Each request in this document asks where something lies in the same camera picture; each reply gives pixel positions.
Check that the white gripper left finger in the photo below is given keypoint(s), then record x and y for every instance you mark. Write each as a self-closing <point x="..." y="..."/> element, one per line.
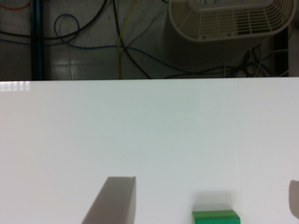
<point x="115" y="202"/>

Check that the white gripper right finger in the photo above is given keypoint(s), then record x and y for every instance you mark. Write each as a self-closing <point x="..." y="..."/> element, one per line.
<point x="294" y="198"/>

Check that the green block with hole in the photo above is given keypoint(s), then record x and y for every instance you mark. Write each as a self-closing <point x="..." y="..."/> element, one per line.
<point x="219" y="213"/>

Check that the dark blue vertical frame post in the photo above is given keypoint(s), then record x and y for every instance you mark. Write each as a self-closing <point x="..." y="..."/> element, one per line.
<point x="37" y="42"/>

